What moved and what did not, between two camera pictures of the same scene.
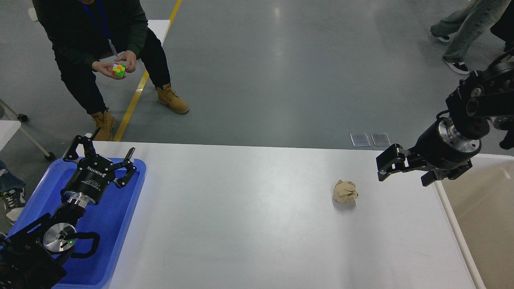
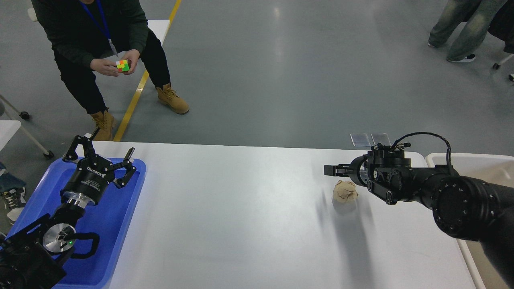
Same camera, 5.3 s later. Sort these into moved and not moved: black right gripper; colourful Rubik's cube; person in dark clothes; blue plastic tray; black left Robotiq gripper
Moved: colourful Rubik's cube; black right gripper
Not moved: black left Robotiq gripper; person in dark clothes; blue plastic tray
